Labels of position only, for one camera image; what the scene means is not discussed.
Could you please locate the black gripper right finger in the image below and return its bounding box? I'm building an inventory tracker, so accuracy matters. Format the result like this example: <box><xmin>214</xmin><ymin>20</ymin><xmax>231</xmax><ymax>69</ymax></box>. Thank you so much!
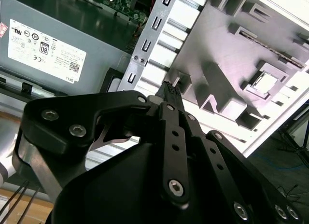
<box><xmin>170</xmin><ymin>83</ymin><xmax>304</xmax><ymax>224</ymax></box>

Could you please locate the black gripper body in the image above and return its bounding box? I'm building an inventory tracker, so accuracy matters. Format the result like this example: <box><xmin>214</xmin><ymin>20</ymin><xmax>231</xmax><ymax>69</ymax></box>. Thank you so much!
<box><xmin>52</xmin><ymin>141</ymin><xmax>232</xmax><ymax>224</ymax></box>

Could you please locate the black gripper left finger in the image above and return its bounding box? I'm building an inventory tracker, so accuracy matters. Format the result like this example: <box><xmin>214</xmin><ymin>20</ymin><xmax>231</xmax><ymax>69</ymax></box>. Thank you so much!
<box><xmin>12</xmin><ymin>81</ymin><xmax>192</xmax><ymax>207</ymax></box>

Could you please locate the silver square CPU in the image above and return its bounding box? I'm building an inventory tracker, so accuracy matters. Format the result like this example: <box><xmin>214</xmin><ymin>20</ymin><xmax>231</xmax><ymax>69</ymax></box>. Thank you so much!
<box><xmin>246</xmin><ymin>70</ymin><xmax>279</xmax><ymax>96</ymax></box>

